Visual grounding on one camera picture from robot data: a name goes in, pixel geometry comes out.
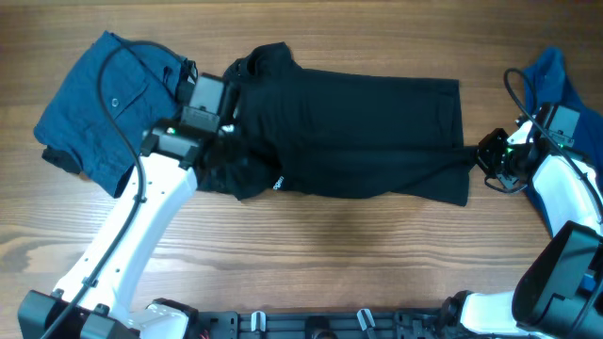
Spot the folded navy blue shirt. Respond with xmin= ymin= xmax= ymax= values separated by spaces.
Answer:
xmin=33 ymin=31 xmax=197 ymax=198

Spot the blue polo shirt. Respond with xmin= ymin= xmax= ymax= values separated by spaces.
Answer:
xmin=524 ymin=47 xmax=602 ymax=235

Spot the black t-shirt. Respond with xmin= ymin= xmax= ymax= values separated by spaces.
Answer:
xmin=223 ymin=42 xmax=475 ymax=206

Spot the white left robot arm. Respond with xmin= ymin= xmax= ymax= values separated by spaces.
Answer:
xmin=18 ymin=73 xmax=239 ymax=338

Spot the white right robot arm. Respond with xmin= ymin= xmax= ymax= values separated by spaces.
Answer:
xmin=438 ymin=104 xmax=602 ymax=339

